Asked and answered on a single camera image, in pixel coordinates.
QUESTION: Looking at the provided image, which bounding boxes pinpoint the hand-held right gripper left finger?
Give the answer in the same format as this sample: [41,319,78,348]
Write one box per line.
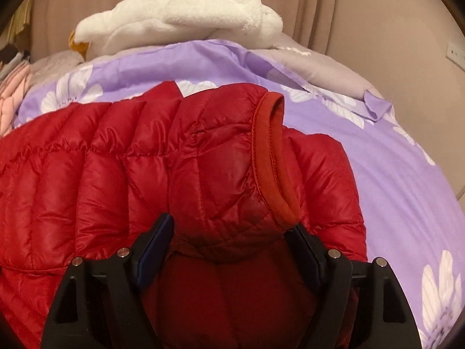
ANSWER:
[40,213,175,349]

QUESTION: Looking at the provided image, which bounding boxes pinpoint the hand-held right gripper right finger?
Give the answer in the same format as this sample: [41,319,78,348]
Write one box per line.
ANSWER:
[286,223,423,349]

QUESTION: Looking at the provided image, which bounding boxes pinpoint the red puffer jacket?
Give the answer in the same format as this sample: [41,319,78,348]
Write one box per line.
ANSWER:
[0,81,367,349]

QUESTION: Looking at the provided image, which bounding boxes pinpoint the pink folded clothes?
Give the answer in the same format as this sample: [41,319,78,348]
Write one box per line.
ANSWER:
[0,63,33,135]

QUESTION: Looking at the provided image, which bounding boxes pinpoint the purple floral bed sheet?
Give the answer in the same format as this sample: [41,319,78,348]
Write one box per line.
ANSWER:
[16,39,465,349]

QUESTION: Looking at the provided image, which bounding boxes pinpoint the grey pillow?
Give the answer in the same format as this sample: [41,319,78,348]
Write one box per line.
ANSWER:
[254,33,386,102]

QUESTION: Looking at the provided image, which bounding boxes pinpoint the white fleece garment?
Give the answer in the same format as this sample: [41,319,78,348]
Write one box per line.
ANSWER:
[69,0,284,60]

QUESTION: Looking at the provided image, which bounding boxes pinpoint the white power strip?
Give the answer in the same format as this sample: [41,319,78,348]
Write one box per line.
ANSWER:
[447,38,465,68]

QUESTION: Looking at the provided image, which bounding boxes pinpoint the yellow cloth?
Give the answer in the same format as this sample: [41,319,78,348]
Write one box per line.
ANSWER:
[7,0,34,40]

